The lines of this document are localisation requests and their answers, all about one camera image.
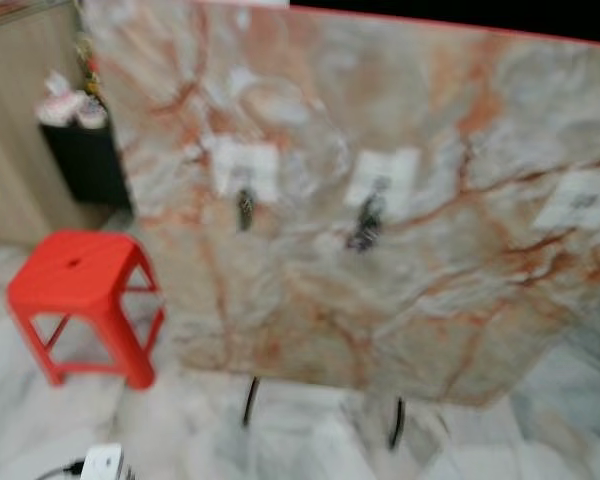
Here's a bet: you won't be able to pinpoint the light wooden cabinet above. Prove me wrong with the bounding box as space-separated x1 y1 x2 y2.
0 3 87 250

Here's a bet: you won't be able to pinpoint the red plastic stool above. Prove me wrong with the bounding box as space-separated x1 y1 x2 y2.
6 229 167 391

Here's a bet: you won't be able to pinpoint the black low cabinet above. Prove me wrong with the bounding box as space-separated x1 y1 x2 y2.
39 120 135 212

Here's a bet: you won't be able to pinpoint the white tissue pack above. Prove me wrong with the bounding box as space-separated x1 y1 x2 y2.
36 71 87 127

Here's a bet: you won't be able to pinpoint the white tape roll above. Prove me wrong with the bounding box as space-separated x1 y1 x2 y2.
75 99 110 130

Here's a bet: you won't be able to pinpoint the red lid clear jar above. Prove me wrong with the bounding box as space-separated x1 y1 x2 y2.
81 56 104 101

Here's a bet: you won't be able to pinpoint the dark key bunch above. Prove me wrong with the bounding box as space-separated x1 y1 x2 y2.
235 187 257 232

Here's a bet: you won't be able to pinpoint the clear tape patch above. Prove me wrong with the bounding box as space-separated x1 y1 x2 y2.
345 147 423 219
212 138 283 203

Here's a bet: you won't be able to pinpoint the marble pattern folding table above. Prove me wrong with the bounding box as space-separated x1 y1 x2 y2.
82 0 600 453

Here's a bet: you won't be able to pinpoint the black television screen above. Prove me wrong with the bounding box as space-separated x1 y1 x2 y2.
288 0 600 47

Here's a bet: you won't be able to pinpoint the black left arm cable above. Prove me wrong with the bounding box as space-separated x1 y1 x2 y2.
37 459 86 480

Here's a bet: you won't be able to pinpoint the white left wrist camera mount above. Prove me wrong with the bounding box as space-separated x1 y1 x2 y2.
82 444 125 480

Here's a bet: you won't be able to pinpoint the keys with purple keychain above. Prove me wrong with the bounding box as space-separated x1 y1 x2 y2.
344 178 391 253

